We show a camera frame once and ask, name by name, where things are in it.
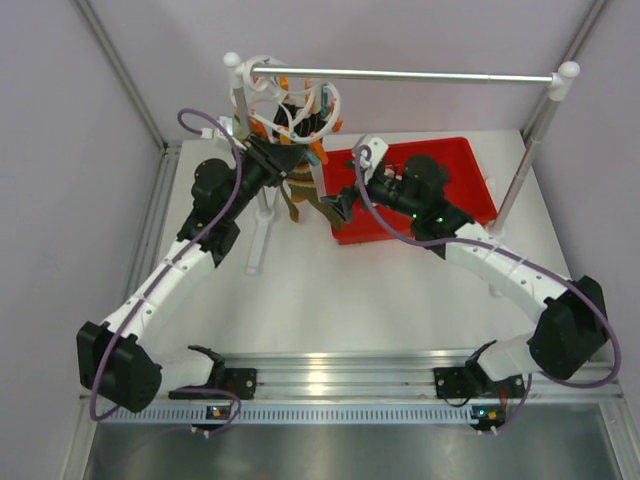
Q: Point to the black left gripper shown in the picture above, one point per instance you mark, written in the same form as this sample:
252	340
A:
281	156

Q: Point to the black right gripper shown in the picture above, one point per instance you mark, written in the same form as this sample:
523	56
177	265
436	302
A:
344	203

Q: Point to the white round clip hanger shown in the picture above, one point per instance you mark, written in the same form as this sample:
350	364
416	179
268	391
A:
271	108

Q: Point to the olive green striped sock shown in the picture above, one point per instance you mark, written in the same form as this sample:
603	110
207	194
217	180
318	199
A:
291	200

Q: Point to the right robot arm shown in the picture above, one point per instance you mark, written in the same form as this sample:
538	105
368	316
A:
568	316

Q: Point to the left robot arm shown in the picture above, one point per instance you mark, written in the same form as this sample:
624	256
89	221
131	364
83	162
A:
116	357

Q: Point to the red plastic tray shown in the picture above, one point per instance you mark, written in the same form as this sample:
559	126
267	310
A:
466	188

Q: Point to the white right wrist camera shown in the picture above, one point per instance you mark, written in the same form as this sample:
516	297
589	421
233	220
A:
369	152

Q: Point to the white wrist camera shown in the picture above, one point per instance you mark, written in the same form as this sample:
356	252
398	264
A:
369	152
218	135

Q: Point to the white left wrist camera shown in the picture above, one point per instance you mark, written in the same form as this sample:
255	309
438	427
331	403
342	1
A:
218	135

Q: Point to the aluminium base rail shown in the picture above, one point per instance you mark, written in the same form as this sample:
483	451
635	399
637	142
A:
385	389

